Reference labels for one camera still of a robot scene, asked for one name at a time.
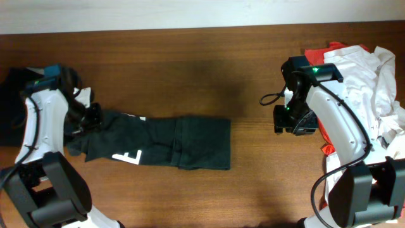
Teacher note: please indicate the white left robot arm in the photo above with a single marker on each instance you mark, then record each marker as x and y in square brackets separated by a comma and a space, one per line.
[43, 186]

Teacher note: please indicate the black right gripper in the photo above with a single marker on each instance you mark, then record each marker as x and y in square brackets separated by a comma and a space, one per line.
[280, 121]

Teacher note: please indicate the dark green t-shirt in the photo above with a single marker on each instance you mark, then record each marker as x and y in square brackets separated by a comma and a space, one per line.
[189, 142]

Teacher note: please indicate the folded black garment stack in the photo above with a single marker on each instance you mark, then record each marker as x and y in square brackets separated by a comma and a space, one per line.
[13, 112]

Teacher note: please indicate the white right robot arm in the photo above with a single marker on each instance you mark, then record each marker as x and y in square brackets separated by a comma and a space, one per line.
[367, 187]

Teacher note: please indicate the white crumpled t-shirt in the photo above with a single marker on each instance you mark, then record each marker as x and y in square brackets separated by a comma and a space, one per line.
[371, 86]

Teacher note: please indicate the red garment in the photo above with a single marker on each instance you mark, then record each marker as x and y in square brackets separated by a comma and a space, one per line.
[339, 118]

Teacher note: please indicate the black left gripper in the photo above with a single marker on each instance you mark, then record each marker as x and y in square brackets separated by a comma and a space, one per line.
[95, 125]

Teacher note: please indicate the white folded garment underneath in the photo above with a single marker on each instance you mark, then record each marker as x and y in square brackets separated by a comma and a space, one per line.
[36, 70]

